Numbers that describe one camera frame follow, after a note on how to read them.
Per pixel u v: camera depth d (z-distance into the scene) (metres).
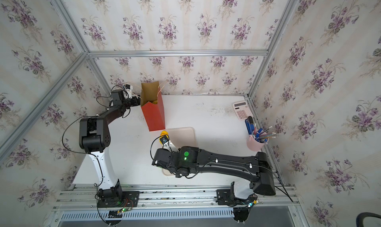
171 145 0.60
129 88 0.92
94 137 0.56
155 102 1.01
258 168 0.40
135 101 0.92
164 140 0.58
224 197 0.73
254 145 0.84
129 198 0.72
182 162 0.44
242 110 1.08
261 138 0.85
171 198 0.75
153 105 0.81
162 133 0.98
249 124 0.99
